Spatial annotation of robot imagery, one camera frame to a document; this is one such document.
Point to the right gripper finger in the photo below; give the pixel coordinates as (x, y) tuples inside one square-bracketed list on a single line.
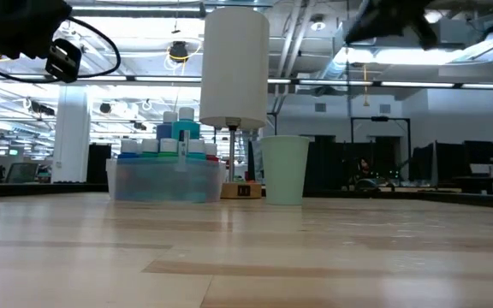
[(428, 34)]

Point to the large turquoise paint bottle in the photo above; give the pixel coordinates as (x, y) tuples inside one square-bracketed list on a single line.
[(185, 128)]

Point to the white building pillar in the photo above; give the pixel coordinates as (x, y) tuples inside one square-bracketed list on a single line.
[(70, 137)]

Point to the black computer monitor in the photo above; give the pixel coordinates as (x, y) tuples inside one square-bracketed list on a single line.
[(481, 152), (437, 162)]

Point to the person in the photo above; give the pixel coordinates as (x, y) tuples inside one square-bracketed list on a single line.
[(363, 167)]

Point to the black cabinet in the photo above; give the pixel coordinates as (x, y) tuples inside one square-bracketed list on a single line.
[(99, 164)]

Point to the mint green cup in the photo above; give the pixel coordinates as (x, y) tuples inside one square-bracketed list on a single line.
[(285, 171)]

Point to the clear plastic container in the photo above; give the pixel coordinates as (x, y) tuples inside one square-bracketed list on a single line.
[(165, 188)]

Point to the black metal rack frame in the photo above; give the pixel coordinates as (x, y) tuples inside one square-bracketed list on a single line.
[(379, 119)]

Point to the black ceiling dome camera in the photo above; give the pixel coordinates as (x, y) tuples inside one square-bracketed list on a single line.
[(179, 50)]

